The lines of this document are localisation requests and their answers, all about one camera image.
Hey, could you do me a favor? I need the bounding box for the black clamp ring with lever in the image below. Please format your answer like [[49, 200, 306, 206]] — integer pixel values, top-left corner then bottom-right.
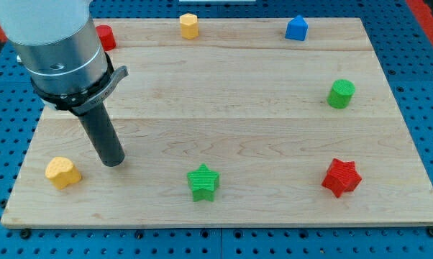
[[30, 52, 129, 117]]

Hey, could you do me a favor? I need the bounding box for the blue triangular prism block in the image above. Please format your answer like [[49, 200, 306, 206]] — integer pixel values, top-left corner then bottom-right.
[[285, 15, 309, 41]]

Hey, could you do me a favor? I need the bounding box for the light wooden board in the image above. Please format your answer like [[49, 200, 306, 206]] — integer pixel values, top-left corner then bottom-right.
[[1, 18, 433, 229]]

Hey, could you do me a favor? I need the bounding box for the red cylinder block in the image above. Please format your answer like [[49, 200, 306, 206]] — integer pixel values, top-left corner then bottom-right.
[[96, 24, 117, 51]]

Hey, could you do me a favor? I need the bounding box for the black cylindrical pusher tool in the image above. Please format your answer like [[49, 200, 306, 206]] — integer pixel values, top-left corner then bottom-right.
[[79, 104, 125, 167]]

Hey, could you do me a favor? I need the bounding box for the green star block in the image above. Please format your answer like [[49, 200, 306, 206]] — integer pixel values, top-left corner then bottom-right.
[[187, 163, 220, 202]]

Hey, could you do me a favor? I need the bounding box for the yellow hexagon block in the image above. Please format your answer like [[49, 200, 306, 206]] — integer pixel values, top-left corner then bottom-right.
[[179, 13, 199, 40]]

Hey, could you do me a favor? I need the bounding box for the red star block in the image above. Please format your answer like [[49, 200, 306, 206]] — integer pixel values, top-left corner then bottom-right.
[[322, 158, 362, 198]]

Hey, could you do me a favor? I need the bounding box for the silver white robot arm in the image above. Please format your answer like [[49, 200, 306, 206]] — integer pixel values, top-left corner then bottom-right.
[[0, 0, 108, 95]]

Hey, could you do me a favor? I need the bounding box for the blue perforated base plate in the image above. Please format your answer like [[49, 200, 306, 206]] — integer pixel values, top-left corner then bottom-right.
[[0, 0, 433, 258]]

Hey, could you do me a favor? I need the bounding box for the green cylinder block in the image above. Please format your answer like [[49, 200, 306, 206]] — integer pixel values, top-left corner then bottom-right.
[[327, 79, 355, 109]]

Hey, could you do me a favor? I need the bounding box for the yellow heart block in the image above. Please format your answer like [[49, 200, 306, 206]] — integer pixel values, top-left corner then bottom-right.
[[45, 157, 82, 190]]

